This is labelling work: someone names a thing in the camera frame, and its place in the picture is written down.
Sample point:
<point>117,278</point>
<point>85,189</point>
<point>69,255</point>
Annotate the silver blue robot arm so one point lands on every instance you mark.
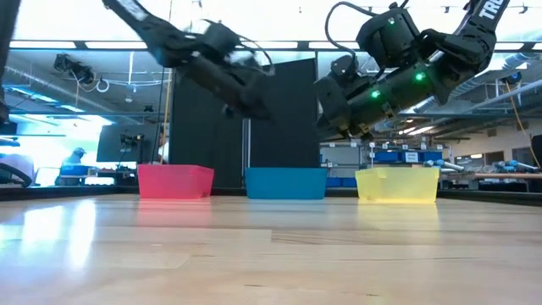
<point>444,165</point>
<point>514,165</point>

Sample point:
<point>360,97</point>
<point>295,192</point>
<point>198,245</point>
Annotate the black ceiling device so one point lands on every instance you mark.
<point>74,68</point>

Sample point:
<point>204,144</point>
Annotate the blue black hanging reel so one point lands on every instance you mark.
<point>513,77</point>

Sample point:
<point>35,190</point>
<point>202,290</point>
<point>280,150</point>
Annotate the black folding screen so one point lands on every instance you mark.
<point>203,140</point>

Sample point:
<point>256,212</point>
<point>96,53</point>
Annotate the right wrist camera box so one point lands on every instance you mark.
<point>344,70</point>

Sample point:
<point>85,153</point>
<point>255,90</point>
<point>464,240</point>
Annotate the wooden workbench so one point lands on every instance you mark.
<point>508,175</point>

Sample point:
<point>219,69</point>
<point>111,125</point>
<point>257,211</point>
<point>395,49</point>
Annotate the black aluminium table frame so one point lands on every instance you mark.
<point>63,192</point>

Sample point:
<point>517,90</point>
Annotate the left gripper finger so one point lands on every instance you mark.
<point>245,108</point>
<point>262,108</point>

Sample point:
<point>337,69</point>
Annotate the blue storage bin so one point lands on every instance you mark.
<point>387,156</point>
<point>433,156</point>

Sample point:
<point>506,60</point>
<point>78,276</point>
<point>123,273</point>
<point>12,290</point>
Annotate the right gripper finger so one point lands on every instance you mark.
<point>332,133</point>
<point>362,132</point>

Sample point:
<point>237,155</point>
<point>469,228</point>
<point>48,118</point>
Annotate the black monitor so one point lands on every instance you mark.
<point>110,144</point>

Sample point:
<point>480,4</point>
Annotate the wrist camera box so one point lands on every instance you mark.
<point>220,38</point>
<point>344,70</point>

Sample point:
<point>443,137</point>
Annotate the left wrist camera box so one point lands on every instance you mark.
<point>220,38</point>

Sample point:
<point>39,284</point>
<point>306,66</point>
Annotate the red plastic bin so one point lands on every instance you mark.
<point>173,182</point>

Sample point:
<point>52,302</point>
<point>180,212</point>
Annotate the person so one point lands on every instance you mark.
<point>74,157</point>

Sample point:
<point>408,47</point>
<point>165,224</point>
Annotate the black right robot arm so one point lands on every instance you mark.
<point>466,46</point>

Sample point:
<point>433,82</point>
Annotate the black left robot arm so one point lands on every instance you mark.
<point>144,25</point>

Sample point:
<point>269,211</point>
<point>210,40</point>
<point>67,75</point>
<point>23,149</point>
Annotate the black chair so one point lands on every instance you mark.
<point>537,150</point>

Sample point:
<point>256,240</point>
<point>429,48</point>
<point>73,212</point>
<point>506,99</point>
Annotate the yellow plastic bin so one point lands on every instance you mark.
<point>398,186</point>

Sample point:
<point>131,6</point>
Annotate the blue plastic bin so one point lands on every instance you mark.
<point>285,184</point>

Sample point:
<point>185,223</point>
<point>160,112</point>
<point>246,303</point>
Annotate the silver ceiling duct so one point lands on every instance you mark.
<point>466,84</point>

